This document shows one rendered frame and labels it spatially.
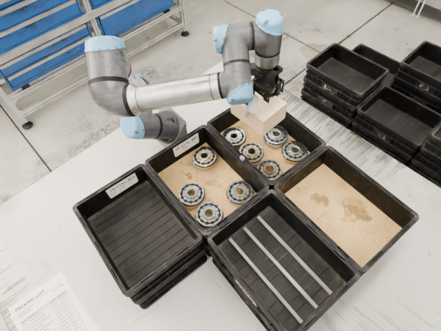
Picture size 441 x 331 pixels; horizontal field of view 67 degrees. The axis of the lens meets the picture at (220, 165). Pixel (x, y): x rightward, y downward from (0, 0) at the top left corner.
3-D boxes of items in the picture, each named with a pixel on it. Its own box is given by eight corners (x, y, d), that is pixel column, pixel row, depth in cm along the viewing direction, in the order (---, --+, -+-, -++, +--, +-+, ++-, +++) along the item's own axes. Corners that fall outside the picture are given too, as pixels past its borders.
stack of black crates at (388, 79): (329, 86, 256) (336, 62, 237) (352, 67, 267) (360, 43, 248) (375, 113, 239) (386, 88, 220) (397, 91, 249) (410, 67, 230)
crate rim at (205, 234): (144, 165, 130) (142, 161, 128) (205, 127, 139) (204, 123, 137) (205, 240, 111) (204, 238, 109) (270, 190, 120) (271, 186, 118)
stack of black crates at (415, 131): (342, 144, 225) (356, 109, 196) (367, 120, 235) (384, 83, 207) (396, 180, 207) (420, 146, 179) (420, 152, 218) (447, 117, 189)
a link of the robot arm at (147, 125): (144, 141, 151) (119, 141, 141) (141, 111, 152) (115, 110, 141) (162, 137, 144) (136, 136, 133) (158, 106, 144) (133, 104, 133)
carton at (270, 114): (230, 112, 124) (230, 98, 118) (252, 96, 128) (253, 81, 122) (262, 136, 117) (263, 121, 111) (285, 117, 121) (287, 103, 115)
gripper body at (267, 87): (267, 105, 107) (270, 76, 97) (248, 92, 111) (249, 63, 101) (283, 93, 110) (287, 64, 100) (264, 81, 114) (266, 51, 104)
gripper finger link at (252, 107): (250, 125, 111) (262, 100, 107) (237, 115, 114) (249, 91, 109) (255, 124, 113) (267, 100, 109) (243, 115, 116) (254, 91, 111)
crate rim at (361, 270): (271, 190, 120) (271, 186, 118) (327, 147, 130) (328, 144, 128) (361, 276, 102) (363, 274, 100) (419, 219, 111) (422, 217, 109)
